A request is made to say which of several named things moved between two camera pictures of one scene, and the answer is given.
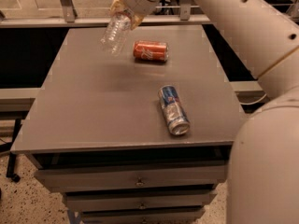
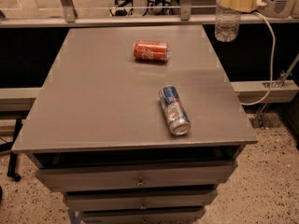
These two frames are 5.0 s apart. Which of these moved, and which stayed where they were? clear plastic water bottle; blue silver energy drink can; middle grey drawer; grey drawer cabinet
Moved: clear plastic water bottle
Stayed: grey drawer cabinet; blue silver energy drink can; middle grey drawer
